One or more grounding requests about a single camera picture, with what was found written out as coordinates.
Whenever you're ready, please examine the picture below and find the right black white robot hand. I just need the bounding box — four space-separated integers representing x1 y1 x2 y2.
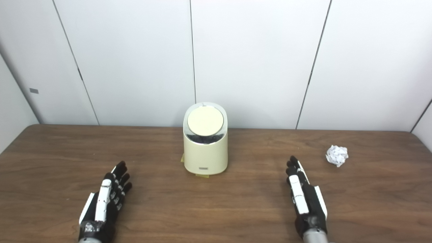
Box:
286 156 328 238

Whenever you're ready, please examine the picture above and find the cream-colored desktop bin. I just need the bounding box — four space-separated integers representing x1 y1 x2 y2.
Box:
183 102 228 176

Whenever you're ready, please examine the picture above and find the white paper ball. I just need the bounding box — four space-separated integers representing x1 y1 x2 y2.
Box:
326 145 349 167

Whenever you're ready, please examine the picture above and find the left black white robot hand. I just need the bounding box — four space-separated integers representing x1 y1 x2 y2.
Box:
78 161 133 241

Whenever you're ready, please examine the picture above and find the cream round bin lid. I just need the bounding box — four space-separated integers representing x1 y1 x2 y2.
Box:
187 105 224 136

